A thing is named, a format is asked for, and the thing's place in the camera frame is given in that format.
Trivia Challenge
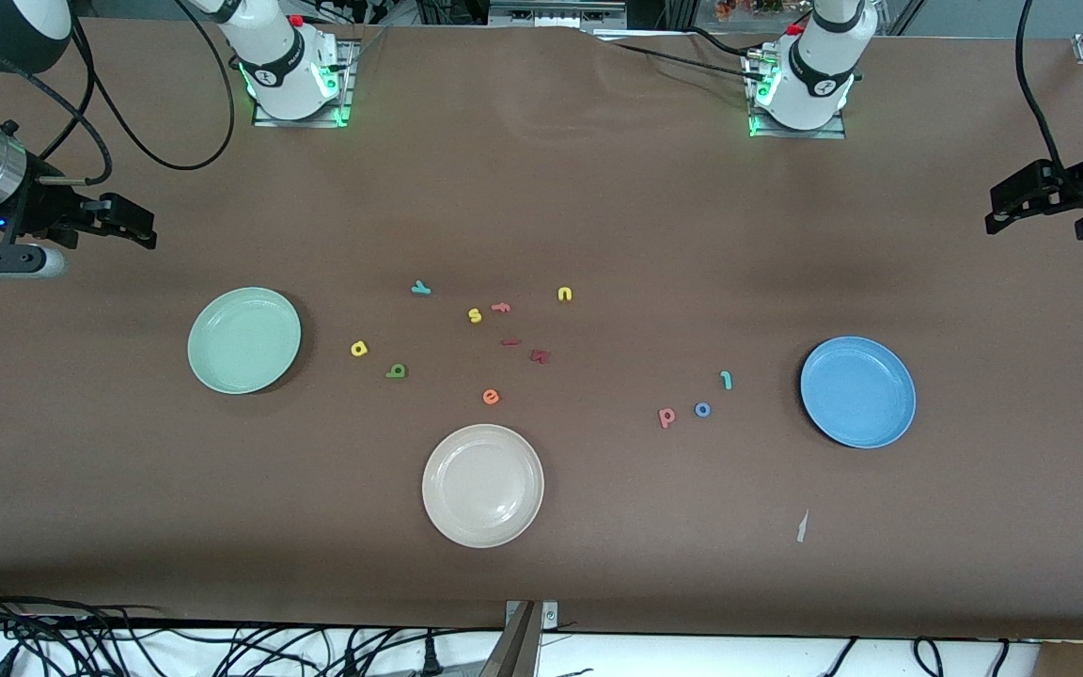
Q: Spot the blue plate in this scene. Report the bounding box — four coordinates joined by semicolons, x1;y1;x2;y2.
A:
800;336;918;449

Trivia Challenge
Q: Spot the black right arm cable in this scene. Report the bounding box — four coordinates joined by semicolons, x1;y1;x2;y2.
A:
29;0;237;186

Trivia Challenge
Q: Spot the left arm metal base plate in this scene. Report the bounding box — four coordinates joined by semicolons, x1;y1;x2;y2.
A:
746;49;849;141

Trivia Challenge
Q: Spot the brown table cover sheet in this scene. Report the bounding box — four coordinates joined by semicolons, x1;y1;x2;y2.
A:
0;17;1083;642

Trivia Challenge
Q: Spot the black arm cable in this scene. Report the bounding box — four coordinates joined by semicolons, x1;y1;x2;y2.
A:
29;0;237;186
1015;0;1069;175

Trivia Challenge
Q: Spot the grey background device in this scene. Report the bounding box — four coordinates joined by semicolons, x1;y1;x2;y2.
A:
488;0;629;29

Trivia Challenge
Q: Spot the orange background decoration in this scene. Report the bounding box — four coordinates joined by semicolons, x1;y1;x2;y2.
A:
713;0;789;22

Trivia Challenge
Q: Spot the tangle of black cables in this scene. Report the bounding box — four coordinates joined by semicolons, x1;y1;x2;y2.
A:
0;578;505;677

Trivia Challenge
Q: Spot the metal table clamp bracket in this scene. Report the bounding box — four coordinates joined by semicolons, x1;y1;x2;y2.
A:
504;600;559;633

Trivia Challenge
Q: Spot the light green plate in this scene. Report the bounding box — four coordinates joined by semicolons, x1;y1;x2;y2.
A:
187;287;303;395

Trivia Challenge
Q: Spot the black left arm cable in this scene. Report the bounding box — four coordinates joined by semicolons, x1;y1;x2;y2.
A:
1015;0;1069;175

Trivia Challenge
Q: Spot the grey metal beam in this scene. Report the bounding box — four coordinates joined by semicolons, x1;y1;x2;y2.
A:
478;602;542;677

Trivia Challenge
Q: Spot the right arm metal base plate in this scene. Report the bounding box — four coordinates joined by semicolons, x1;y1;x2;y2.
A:
252;39;356;129

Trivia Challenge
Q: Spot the black cable on table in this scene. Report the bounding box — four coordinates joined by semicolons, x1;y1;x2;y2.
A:
687;26;763;59
609;41;768;82

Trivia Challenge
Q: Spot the beige plate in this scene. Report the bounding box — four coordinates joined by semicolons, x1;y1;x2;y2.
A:
421;424;545;549

